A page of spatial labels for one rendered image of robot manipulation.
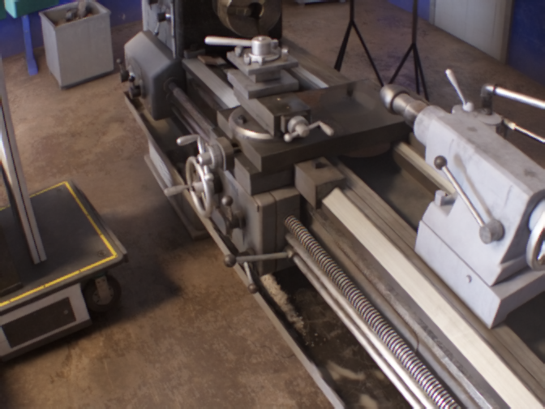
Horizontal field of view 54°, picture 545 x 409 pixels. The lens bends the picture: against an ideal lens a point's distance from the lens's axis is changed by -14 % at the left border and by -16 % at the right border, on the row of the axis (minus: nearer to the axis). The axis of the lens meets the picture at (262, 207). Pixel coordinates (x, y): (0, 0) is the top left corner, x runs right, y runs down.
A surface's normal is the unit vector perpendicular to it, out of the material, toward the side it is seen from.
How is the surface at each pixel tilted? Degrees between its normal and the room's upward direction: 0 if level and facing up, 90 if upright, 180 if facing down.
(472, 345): 36
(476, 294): 90
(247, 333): 0
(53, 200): 0
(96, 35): 90
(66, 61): 90
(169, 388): 0
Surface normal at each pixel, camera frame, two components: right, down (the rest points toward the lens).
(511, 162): -0.01, -0.81
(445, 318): -0.54, -0.49
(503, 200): -0.89, 0.14
